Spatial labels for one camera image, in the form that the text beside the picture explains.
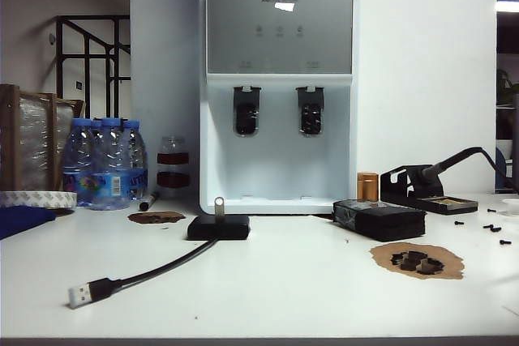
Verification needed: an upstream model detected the silver USB flash drive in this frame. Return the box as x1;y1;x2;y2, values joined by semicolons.
212;195;225;226

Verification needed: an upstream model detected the black sponge block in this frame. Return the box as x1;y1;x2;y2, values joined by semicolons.
332;199;428;242

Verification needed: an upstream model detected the black USB hub box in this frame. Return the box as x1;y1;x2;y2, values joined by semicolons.
186;216;251;241

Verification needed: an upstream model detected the yellow cleaning sponge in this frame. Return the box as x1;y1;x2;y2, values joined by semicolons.
421;196;474;206

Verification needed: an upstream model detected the white water dispenser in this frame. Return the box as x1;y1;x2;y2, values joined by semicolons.
198;0;358;216

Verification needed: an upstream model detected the black dispenser tap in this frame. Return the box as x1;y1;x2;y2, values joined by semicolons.
295;85;326;138
232;85;262;138

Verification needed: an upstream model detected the clear jar with red bands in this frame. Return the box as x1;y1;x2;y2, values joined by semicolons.
156;135;191;200

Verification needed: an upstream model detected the copper coloured metal cylinder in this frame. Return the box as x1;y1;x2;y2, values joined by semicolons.
357;172;380;203

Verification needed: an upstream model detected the brown paper scrap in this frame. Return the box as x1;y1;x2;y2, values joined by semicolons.
369;241;466;281
127;210;187;226

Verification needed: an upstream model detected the clear water bottle blue cap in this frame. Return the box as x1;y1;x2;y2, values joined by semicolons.
122;118;149;201
91;117;133;211
61;117;98;207
91;118;103;148

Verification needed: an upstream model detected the black marker pen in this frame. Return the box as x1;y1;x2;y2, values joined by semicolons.
139;190;161;212

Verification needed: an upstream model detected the black soldering iron stand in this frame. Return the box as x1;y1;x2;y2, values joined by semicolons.
380;164;479;216

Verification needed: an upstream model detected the black stair railing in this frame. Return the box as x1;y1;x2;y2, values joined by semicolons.
55;15;131;120

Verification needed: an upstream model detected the white tape roll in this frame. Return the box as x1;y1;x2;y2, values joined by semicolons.
0;190;78;210

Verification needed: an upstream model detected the dark blue cloth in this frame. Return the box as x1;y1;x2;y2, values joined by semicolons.
0;204;58;241

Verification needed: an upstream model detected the black soldering iron handle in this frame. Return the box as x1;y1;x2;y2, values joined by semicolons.
416;161;448;185

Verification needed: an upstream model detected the black USB hub cable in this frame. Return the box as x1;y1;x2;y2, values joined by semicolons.
67;238;220;310

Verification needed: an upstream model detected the black soldering iron cable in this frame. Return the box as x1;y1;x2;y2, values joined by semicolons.
440;146;519;191

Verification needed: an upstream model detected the wooden frame with plastic wrap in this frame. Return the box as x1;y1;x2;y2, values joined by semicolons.
0;83;87;193

